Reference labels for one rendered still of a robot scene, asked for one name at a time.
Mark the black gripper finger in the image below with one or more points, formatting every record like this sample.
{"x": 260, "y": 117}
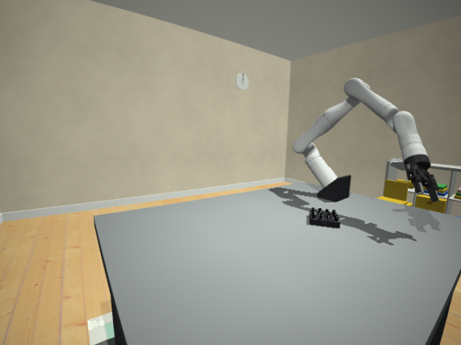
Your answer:
{"x": 432, "y": 191}
{"x": 415, "y": 179}

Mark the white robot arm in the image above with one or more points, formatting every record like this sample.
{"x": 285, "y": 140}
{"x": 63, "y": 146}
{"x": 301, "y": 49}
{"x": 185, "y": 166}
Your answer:
{"x": 401, "y": 123}

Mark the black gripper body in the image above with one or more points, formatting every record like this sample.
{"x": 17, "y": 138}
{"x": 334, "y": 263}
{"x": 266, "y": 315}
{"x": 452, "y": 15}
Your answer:
{"x": 420, "y": 162}

